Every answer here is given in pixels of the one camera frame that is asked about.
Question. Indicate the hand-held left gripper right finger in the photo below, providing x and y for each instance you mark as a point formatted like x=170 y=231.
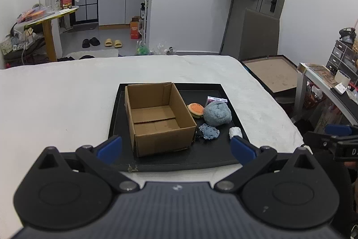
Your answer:
x=242 y=149

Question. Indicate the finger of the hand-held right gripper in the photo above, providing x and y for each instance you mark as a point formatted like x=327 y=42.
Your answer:
x=339 y=130
x=321 y=140

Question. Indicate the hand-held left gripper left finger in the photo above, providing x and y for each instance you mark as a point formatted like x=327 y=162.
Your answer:
x=110 y=148

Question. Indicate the white gauze roll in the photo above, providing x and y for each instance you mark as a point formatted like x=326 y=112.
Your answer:
x=235 y=132

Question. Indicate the small blue plush toy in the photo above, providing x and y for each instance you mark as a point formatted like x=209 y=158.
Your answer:
x=208 y=132

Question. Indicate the large blue plush toy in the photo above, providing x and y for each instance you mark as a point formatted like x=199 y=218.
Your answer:
x=216 y=114

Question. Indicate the brown cardboard box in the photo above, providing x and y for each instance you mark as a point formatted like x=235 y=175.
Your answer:
x=156 y=141

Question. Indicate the purple packet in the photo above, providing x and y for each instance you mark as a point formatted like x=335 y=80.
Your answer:
x=212 y=99

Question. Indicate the orange watermelon plush toy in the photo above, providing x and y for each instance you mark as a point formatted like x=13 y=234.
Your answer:
x=195 y=109

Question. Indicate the black tray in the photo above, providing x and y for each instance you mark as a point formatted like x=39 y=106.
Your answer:
x=179 y=162

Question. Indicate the white desk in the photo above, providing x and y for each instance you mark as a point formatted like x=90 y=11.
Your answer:
x=342 y=100

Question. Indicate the white tape roll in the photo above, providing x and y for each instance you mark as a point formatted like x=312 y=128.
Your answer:
x=341 y=77

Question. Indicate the dark drawer organizer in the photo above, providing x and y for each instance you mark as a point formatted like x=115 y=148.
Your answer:
x=342 y=55

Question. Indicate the brown framed board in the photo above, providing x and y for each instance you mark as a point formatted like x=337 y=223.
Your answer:
x=272 y=73

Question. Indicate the white floor rug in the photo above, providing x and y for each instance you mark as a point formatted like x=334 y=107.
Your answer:
x=95 y=53

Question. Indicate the green plastic bag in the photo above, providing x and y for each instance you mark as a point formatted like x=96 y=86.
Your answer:
x=142 y=50

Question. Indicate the yellow slipper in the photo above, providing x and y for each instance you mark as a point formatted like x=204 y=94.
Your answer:
x=118 y=44
x=108 y=42

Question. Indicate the black slipper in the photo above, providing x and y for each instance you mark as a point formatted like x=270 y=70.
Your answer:
x=85 y=43
x=95 y=41

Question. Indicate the clear plastic bag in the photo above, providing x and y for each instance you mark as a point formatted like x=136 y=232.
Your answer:
x=162 y=48

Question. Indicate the grey padded panel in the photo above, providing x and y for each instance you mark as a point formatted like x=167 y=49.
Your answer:
x=258 y=34

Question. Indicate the orange cardboard box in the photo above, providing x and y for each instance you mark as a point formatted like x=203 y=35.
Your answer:
x=135 y=30

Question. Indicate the grey metal pole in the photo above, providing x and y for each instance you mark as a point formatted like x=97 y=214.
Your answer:
x=228 y=23

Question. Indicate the yellow round table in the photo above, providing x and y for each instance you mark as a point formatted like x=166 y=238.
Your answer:
x=49 y=31

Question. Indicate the clutter pile under table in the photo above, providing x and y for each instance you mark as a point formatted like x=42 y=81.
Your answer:
x=19 y=44

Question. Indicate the spray bottle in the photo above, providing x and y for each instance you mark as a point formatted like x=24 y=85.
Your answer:
x=143 y=10

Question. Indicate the white kitchen cabinet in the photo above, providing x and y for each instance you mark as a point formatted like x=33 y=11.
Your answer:
x=112 y=6

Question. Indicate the black door lock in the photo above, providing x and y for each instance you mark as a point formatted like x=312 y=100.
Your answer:
x=272 y=1

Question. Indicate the red carton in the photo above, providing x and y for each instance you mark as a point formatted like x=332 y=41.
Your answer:
x=65 y=1

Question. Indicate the colourful items on table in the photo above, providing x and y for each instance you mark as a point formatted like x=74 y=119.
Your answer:
x=33 y=15

